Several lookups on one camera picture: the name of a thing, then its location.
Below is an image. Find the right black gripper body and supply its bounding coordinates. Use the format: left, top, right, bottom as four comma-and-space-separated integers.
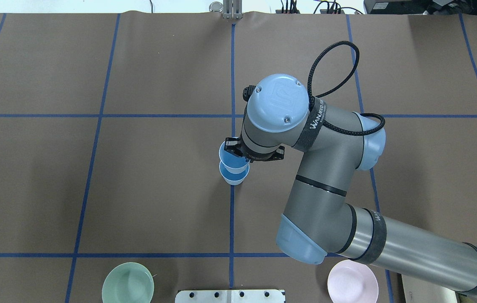
224, 85, 285, 163

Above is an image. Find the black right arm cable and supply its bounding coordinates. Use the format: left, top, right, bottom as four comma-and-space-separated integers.
307, 41, 386, 137

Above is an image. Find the blue cup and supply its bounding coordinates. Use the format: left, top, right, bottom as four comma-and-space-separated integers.
219, 141, 249, 174
219, 162, 249, 186

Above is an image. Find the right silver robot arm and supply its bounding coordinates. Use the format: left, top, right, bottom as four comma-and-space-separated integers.
224, 74, 477, 299

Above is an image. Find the black laptop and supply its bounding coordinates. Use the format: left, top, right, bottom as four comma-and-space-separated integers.
363, 0, 477, 16

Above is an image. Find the aluminium frame post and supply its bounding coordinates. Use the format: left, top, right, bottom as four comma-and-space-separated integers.
222, 0, 244, 20

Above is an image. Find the green bowl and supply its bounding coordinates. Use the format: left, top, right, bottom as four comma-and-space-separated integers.
101, 262, 155, 303

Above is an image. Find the pink bowl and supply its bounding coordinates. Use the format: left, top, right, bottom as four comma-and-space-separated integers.
327, 260, 379, 303

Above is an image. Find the white pedestal column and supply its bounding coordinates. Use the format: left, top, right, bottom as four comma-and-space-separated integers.
175, 289, 286, 303

